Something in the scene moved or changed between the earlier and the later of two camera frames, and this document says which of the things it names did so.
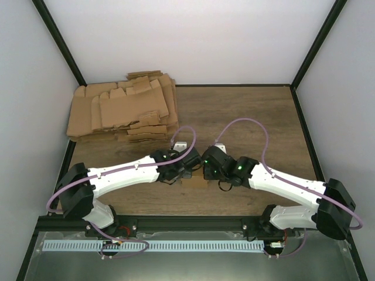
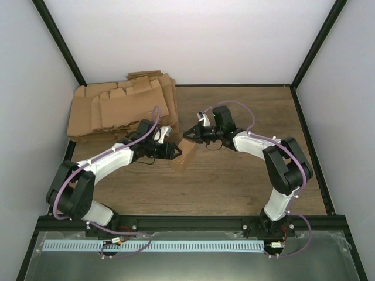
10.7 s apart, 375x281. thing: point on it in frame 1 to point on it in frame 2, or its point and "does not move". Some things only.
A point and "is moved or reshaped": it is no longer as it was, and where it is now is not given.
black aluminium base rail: x=200 y=225 does not move
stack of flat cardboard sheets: x=143 y=109 does not move
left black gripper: x=187 y=174 to x=167 y=153
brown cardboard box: x=197 y=180 is moved or reshaped
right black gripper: x=207 y=174 to x=198 y=131
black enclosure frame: x=292 y=86 does not move
